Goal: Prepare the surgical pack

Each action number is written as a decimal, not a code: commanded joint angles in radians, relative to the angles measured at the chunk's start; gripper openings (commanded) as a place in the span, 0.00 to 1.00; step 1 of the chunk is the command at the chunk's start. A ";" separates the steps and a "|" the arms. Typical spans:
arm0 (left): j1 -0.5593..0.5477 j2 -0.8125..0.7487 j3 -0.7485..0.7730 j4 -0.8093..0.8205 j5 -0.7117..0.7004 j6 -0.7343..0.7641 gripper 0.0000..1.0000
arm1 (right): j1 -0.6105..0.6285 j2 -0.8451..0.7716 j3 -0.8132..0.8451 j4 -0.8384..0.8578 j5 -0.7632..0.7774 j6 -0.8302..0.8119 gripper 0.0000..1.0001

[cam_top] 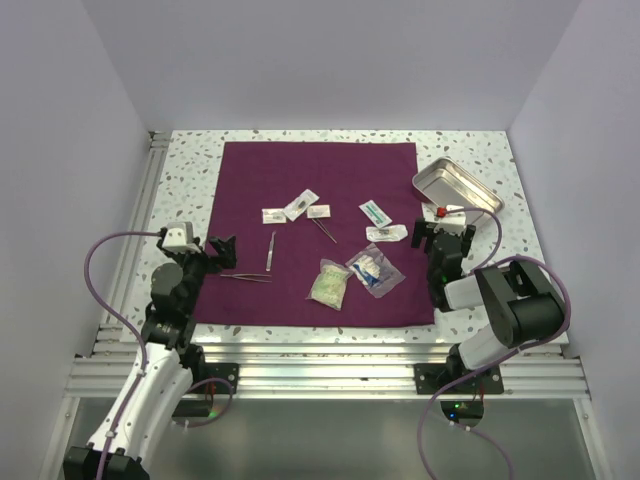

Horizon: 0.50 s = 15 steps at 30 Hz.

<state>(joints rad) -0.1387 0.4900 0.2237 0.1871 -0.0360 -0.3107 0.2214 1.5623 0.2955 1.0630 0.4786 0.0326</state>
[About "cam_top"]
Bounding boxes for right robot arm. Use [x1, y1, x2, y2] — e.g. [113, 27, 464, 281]
[411, 212, 570, 393]

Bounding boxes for clear pouch with small parts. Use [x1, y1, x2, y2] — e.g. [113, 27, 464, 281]
[365, 225, 408, 243]

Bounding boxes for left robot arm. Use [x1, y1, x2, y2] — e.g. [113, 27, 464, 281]
[63, 226, 239, 479]

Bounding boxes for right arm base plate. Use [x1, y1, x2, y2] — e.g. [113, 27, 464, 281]
[413, 363, 505, 395]

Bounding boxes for thin dark tweezers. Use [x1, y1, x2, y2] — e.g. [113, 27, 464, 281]
[311, 218, 338, 244]

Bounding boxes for metal tray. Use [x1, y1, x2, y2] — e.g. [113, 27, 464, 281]
[411, 157, 505, 220]

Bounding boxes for white pouch with dark item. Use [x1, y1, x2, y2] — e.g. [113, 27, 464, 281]
[283, 189, 319, 222]

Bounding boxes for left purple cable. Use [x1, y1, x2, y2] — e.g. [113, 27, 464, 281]
[83, 230, 234, 480]

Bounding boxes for silver tweezers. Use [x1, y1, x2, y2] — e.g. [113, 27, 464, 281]
[265, 231, 276, 272]

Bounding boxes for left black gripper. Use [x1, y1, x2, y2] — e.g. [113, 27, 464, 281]
[167, 234, 235, 315]

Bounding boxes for green gauze bag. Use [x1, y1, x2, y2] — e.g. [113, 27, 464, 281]
[306, 259, 353, 311]

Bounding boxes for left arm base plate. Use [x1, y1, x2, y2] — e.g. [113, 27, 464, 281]
[193, 362, 240, 395]

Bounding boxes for clear bag blue white gloves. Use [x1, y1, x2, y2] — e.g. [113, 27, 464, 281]
[345, 243, 405, 299]

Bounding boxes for purple cloth mat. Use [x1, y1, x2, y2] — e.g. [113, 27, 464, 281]
[195, 142, 434, 328]

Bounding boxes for green white packet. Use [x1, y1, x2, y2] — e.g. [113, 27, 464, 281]
[359, 200, 392, 228]

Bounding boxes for aluminium frame rails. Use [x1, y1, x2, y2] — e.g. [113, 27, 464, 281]
[41, 129, 613, 479]

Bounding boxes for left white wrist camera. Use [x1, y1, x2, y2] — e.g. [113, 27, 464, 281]
[161, 222, 198, 253]

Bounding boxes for small white packet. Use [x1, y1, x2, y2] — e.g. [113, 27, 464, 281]
[261, 208, 288, 225]
[306, 204, 331, 219]

